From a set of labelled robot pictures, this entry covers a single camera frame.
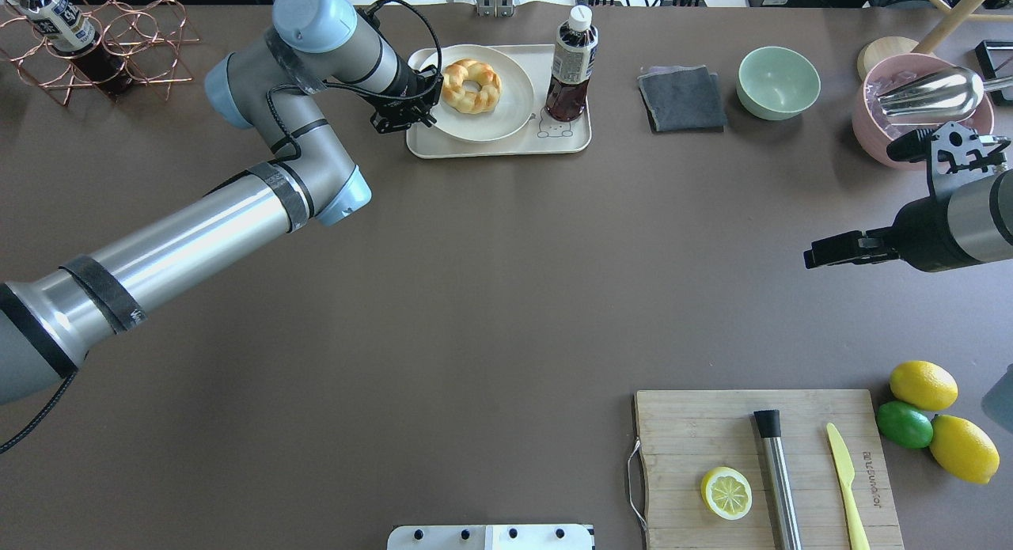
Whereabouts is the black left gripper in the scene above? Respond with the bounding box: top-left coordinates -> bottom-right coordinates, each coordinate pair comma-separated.
370,63 -> 444,133

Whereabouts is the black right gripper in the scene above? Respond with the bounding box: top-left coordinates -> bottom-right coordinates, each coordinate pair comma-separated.
803,197 -> 962,272

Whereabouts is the braided glazed donut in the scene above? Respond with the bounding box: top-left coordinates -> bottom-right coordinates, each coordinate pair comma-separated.
441,57 -> 503,115

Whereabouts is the white round plate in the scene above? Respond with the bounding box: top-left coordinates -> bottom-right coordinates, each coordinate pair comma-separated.
431,44 -> 535,142

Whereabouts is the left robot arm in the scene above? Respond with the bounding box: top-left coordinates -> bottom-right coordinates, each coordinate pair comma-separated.
1,0 -> 442,403

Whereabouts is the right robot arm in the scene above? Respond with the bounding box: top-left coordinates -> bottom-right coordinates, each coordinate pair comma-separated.
803,171 -> 1012,272

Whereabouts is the cream rabbit tray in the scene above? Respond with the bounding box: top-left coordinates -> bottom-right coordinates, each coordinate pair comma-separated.
406,44 -> 592,158

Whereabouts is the dark tea bottle on tray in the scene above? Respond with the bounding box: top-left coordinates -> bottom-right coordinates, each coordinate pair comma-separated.
544,5 -> 598,122

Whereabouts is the pink ice bucket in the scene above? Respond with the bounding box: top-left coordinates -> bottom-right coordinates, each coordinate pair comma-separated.
851,53 -> 952,171

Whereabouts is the yellow lemon upper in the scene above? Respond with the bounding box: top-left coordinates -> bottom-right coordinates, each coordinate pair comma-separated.
889,360 -> 959,411

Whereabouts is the yellow lemon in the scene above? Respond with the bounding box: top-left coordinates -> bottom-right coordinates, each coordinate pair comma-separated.
929,415 -> 1001,484
889,360 -> 959,411

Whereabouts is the green bowl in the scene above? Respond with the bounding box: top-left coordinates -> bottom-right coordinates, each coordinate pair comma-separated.
737,46 -> 822,121

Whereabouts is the green lime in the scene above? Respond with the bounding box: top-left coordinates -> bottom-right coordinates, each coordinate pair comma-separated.
875,400 -> 934,449

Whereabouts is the steel ice scoop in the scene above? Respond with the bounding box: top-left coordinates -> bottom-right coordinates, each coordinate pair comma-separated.
877,66 -> 1012,124

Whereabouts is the round wooden lid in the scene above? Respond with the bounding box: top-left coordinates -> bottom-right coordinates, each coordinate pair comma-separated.
856,36 -> 919,80

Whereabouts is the grey folded cloth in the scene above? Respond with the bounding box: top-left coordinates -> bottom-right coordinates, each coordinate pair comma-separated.
637,66 -> 727,133

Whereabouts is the yellow lemon lower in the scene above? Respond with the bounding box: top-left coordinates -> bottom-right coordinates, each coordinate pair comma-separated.
929,415 -> 1001,484

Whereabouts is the bamboo cutting board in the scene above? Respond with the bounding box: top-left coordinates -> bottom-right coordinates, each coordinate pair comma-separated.
635,390 -> 904,549

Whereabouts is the steel cylinder muddler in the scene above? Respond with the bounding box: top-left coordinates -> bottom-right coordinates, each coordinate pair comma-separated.
753,409 -> 803,549

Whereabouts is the half lemon slice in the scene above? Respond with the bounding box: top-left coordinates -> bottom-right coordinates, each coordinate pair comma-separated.
700,466 -> 753,521

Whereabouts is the yellow plastic knife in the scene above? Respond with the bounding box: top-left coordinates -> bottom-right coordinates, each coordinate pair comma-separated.
825,423 -> 871,550

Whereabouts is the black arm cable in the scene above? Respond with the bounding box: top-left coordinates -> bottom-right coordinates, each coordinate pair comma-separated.
265,0 -> 444,159

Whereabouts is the copper wire bottle rack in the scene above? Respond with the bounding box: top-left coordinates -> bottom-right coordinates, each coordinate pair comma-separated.
2,0 -> 200,107

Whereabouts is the bottle in wire rack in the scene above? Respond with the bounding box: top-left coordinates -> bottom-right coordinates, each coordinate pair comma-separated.
5,0 -> 135,97

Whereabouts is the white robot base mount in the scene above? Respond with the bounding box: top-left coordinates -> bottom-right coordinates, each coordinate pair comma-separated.
386,522 -> 596,549

